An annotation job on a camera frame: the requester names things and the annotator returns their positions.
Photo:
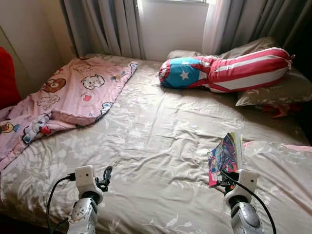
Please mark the colourful comic book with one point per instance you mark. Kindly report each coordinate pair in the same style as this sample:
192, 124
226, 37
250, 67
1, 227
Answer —
224, 158

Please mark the pink cartoon bear blanket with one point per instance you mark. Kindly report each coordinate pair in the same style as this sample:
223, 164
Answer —
73, 92

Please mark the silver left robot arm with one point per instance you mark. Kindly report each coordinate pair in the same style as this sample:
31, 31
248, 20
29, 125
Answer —
83, 219

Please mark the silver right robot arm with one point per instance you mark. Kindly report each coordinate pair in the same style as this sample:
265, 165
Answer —
246, 219

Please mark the pink-edged beige floral pillow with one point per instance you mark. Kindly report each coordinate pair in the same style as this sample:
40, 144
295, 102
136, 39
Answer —
282, 185

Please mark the bed with beige floral sheet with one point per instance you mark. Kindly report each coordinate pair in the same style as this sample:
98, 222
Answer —
156, 141

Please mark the red cloth item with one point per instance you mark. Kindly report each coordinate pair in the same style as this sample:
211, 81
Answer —
279, 110

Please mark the large beige floral pillow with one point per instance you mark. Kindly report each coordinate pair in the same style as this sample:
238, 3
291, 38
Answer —
282, 90

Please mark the star and stripes bolster pillow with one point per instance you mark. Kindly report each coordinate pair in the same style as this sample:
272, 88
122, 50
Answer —
243, 70

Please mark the large red cushion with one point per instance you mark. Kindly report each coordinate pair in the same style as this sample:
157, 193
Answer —
9, 78

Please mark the grey curtain with pink sheer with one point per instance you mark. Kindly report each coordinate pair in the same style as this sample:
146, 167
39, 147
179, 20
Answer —
258, 19

